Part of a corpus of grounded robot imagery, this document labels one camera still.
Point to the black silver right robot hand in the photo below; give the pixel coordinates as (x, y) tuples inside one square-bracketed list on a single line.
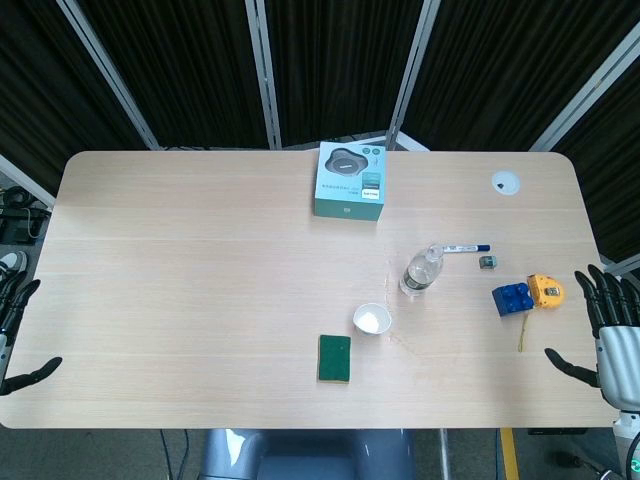
[(617, 350)]

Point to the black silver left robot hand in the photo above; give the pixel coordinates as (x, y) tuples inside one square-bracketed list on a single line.
[(15, 305)]

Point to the clear plastic water bottle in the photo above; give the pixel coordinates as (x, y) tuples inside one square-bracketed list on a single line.
[(420, 272)]

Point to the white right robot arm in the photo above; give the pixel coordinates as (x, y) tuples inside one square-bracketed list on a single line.
[(629, 440)]

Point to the white paper cup blue flower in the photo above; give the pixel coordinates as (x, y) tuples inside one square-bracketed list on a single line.
[(371, 320)]

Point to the grey white sneaker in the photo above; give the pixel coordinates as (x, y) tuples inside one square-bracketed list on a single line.
[(12, 262)]

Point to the blue toy building block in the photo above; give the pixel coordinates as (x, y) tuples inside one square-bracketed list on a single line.
[(511, 300)]

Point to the small grey green cube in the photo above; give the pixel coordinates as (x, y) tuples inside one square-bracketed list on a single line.
[(488, 262)]

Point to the black ribbed screen panel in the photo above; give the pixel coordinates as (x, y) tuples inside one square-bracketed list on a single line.
[(45, 90), (185, 70), (610, 175), (340, 65), (505, 70)]

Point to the white marker pen blue cap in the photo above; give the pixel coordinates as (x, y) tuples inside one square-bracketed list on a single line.
[(467, 247)]

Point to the white table leg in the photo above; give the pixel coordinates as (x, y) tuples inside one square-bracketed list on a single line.
[(446, 452)]

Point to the green yellow scrubbing sponge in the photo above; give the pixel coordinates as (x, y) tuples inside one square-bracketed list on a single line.
[(334, 359)]

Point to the teal speaker product box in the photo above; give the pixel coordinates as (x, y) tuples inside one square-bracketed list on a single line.
[(350, 185)]

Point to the grey blue robot torso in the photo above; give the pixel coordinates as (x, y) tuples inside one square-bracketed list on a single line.
[(305, 455)]

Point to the grey metal screen frame post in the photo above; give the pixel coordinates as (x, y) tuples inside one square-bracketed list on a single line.
[(411, 75), (263, 75), (25, 181), (107, 72), (585, 90)]

